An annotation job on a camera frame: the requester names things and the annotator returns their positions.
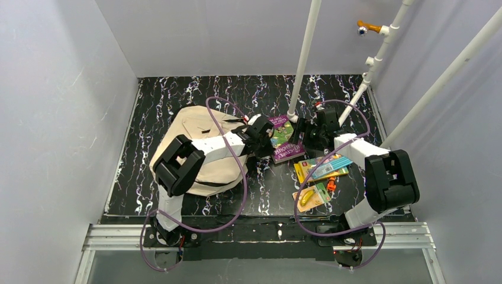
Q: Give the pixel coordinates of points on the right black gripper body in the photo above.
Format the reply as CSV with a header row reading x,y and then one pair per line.
x,y
308,131

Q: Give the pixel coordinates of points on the beige canvas student bag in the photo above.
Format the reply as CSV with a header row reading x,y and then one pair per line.
x,y
201,153

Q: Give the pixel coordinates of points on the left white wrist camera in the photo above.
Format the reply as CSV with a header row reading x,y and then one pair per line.
x,y
253,119

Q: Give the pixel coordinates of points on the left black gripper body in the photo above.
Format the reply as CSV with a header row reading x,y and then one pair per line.
x,y
258,147

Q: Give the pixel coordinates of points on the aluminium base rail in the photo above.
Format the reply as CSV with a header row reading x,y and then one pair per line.
x,y
126,237

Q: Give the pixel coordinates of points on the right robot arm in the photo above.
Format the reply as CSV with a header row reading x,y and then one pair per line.
x,y
390,183

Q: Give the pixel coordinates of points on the yellow item blister pack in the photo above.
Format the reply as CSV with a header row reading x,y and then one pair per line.
x,y
313,197

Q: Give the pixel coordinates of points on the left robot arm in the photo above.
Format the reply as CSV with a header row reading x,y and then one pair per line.
x,y
168,217

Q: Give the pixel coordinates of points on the orange small toy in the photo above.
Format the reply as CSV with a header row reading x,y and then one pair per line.
x,y
331,184

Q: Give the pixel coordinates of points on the purple treehouse book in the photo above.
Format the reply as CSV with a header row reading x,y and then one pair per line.
x,y
282,133

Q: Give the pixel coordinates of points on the white pvc pipe frame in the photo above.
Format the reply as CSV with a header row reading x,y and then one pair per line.
x,y
492,26

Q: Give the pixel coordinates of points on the yellow crayon pack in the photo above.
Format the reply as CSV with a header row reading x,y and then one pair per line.
x,y
332,167

